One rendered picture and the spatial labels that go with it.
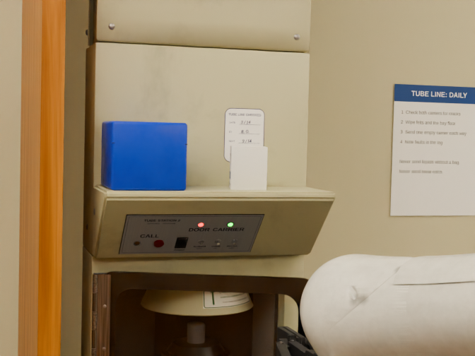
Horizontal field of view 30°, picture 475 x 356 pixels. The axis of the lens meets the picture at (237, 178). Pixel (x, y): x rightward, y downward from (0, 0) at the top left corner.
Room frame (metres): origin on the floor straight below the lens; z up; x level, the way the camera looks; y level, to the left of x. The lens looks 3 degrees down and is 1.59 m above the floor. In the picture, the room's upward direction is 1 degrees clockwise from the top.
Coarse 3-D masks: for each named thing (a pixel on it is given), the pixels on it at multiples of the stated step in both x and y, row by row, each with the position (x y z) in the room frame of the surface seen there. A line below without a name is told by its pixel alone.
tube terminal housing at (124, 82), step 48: (96, 48) 1.24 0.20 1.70; (144, 48) 1.26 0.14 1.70; (192, 48) 1.28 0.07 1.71; (96, 96) 1.24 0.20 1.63; (144, 96) 1.26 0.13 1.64; (192, 96) 1.28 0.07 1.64; (240, 96) 1.30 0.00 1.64; (288, 96) 1.32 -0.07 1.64; (96, 144) 1.24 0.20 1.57; (192, 144) 1.28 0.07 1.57; (288, 144) 1.32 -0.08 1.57
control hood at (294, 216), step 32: (96, 192) 1.21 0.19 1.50; (128, 192) 1.14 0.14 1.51; (160, 192) 1.16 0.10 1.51; (192, 192) 1.17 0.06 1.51; (224, 192) 1.18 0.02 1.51; (256, 192) 1.19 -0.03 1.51; (288, 192) 1.21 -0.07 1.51; (320, 192) 1.22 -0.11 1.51; (96, 224) 1.20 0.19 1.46; (288, 224) 1.24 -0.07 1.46; (320, 224) 1.26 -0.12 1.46; (96, 256) 1.22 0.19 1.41; (128, 256) 1.23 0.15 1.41; (160, 256) 1.25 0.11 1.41
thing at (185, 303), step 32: (128, 288) 1.23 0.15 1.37; (160, 288) 1.23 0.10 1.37; (192, 288) 1.22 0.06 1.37; (224, 288) 1.22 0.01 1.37; (256, 288) 1.22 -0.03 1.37; (288, 288) 1.22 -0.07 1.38; (128, 320) 1.23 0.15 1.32; (160, 320) 1.23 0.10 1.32; (192, 320) 1.22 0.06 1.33; (224, 320) 1.22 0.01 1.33; (256, 320) 1.22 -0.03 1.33; (288, 320) 1.22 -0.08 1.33; (128, 352) 1.23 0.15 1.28; (160, 352) 1.23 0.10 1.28; (192, 352) 1.22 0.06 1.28; (224, 352) 1.22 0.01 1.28; (256, 352) 1.22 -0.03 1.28
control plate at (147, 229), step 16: (128, 224) 1.18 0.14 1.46; (144, 224) 1.18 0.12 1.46; (160, 224) 1.19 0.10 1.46; (176, 224) 1.19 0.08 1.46; (192, 224) 1.20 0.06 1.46; (208, 224) 1.21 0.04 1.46; (224, 224) 1.21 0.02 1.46; (240, 224) 1.22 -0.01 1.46; (256, 224) 1.23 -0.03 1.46; (128, 240) 1.20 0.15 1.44; (144, 240) 1.21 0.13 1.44; (176, 240) 1.22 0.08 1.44; (192, 240) 1.23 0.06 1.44; (208, 240) 1.23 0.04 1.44; (224, 240) 1.24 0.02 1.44; (240, 240) 1.25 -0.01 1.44
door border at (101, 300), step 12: (108, 276) 1.23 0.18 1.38; (108, 288) 1.23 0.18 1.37; (96, 300) 1.23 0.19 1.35; (108, 300) 1.23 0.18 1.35; (108, 312) 1.23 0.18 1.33; (108, 324) 1.23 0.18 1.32; (96, 336) 1.23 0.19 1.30; (108, 336) 1.23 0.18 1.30; (96, 348) 1.23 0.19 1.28; (108, 348) 1.23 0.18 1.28
